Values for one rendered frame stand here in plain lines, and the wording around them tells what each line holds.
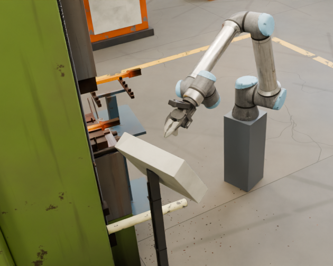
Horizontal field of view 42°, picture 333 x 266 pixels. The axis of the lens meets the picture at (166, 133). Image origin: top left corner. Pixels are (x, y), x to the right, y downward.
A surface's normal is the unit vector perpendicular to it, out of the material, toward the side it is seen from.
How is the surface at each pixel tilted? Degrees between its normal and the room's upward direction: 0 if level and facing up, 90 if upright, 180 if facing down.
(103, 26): 90
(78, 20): 90
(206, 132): 0
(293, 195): 0
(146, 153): 30
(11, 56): 90
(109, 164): 90
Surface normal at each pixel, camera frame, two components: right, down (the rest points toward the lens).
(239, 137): -0.67, 0.45
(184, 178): 0.74, 0.32
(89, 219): 0.39, 0.48
